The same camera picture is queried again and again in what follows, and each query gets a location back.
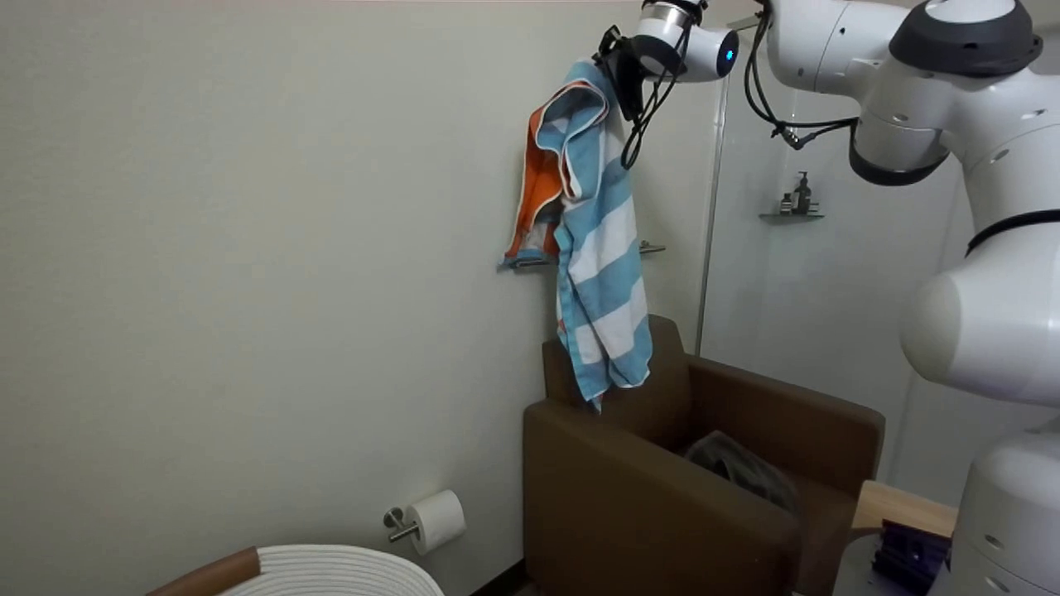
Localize white woven basket brown handles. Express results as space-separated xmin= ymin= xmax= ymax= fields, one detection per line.
xmin=146 ymin=539 xmax=450 ymax=596

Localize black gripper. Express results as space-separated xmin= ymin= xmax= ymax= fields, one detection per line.
xmin=591 ymin=22 xmax=654 ymax=127

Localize chrome toilet paper holder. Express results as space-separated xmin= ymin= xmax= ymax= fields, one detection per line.
xmin=381 ymin=505 xmax=426 ymax=548

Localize light wooden side table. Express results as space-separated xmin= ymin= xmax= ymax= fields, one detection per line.
xmin=849 ymin=477 xmax=959 ymax=542

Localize white toilet paper roll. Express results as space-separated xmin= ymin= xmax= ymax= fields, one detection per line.
xmin=407 ymin=488 xmax=471 ymax=558

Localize purple object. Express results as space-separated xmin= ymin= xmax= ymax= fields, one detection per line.
xmin=871 ymin=519 xmax=953 ymax=594

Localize glass corner shower shelf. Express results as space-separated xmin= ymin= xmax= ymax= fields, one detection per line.
xmin=759 ymin=208 xmax=827 ymax=230

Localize small dark bottle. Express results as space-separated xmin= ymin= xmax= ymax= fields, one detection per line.
xmin=775 ymin=170 xmax=818 ymax=220

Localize glass shower enclosure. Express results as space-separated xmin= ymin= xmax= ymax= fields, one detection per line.
xmin=691 ymin=21 xmax=998 ymax=509

